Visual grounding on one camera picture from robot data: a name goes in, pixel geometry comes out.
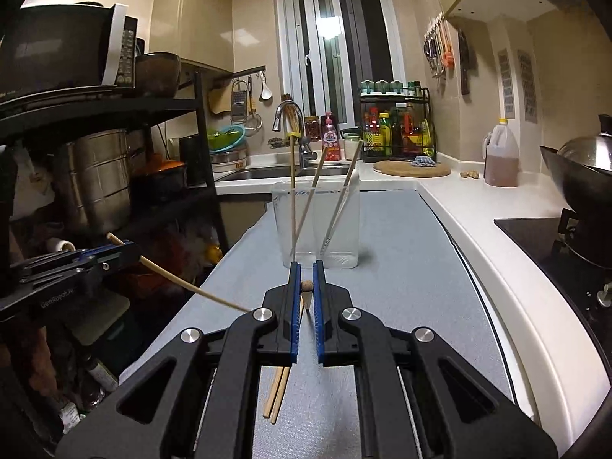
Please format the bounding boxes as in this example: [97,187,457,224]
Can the hanging cleaver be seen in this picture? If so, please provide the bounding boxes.
[457,31,474,96]

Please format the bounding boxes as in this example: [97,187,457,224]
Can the steel wok with lid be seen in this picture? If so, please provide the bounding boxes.
[540,114,612,269]

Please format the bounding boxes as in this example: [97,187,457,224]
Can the black canister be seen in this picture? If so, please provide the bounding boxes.
[179,134,207,187]

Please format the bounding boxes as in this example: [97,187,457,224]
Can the steel basin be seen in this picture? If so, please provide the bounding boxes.
[209,146,250,173]

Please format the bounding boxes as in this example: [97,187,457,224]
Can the black spice rack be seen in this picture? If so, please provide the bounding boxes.
[359,86,437,163]

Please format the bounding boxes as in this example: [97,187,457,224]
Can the glass bottle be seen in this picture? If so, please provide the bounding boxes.
[85,356,120,394]

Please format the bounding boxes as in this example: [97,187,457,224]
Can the patterned wall panel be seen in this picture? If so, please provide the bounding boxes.
[496,49,515,120]
[517,50,537,123]

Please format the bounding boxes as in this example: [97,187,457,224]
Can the black pot orange contents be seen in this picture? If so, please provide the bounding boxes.
[131,154,188,202]

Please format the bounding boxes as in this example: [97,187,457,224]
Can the hanging kitchen tools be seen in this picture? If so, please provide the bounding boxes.
[423,11,455,80]

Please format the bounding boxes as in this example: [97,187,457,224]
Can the round wooden cutting board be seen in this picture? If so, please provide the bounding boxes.
[373,160,451,179]

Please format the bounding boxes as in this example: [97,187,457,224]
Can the white handled metal fork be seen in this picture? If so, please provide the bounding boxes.
[321,143,362,256]

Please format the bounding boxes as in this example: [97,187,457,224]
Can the grey table mat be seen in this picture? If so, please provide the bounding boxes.
[117,189,519,459]

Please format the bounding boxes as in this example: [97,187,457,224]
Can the row of green spice jars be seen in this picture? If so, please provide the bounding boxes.
[360,78,422,97]

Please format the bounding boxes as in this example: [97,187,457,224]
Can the black metal shelf rack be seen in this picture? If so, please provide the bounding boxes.
[0,64,267,441]

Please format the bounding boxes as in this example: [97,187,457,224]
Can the clear plastic utensil container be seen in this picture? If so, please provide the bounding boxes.
[270,182,361,270]

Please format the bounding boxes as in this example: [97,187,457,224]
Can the red detergent pouch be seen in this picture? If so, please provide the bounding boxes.
[320,112,343,161]

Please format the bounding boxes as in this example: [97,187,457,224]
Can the row of sauce bottles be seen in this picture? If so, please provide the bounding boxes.
[362,104,436,160]

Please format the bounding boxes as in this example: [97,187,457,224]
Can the stainless steel stock pot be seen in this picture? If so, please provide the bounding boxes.
[52,128,133,236]

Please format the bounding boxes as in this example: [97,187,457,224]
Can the cooking oil jug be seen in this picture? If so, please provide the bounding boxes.
[483,118,520,187]

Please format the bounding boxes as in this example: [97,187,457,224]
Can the black gas stove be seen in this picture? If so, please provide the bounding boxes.
[494,216,612,341]

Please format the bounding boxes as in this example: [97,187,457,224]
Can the hanging metal grater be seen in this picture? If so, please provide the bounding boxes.
[230,80,250,123]

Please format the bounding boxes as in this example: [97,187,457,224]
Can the green colander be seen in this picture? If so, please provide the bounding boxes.
[207,124,247,152]

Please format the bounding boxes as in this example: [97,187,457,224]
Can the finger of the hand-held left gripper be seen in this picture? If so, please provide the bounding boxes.
[10,241,137,274]
[18,247,143,293]

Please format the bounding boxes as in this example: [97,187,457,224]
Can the brown bowl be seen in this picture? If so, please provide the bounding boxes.
[136,52,182,97]

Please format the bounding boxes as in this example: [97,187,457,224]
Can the microwave oven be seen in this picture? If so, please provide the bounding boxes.
[0,2,140,103]

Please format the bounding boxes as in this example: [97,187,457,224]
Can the white framed window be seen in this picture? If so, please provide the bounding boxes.
[272,0,408,135]

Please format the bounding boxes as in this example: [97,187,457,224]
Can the hanging wooden cutting board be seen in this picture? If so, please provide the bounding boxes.
[207,83,235,115]

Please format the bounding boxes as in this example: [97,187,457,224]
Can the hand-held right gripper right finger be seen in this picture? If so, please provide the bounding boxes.
[313,260,558,459]

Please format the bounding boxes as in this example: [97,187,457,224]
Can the chrome faucet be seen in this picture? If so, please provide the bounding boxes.
[272,100,317,169]

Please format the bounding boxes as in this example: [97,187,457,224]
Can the hanging metal strainer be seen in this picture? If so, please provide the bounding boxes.
[246,76,264,130]

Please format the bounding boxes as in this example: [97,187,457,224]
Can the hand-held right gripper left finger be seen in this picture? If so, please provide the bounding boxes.
[55,260,303,459]

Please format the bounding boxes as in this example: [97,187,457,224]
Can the steel sink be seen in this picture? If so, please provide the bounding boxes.
[217,164,353,183]

